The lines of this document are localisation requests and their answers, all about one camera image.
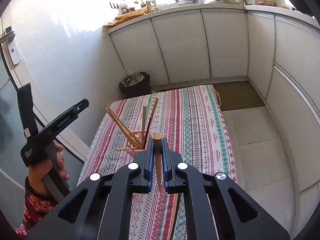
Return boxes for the black chopstick gold band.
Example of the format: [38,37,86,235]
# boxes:
[144,117,152,148]

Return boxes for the white kitchen cabinets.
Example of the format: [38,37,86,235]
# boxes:
[108,4,319,235]

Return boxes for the left hand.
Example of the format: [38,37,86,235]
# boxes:
[28,144,70,196]

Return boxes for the pink perforated utensil holder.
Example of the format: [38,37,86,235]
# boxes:
[125,131,150,151]

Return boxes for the bamboo chopstick leaning upright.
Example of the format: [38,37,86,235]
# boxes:
[141,104,146,143]

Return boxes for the patterned red green tablecloth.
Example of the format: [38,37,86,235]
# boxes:
[76,84,238,240]

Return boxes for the bamboo chopstick on table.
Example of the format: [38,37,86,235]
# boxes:
[167,193,180,240]

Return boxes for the dark trash bin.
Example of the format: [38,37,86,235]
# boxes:
[119,71,152,98]

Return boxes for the brown floor mat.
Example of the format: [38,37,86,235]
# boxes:
[213,81,265,111]

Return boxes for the yellow cloth on counter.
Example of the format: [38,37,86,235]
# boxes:
[105,6,151,30]

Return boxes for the black frying pan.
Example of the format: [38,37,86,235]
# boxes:
[289,0,313,16]

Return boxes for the door handle plate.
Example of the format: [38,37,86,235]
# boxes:
[1,26,21,66]

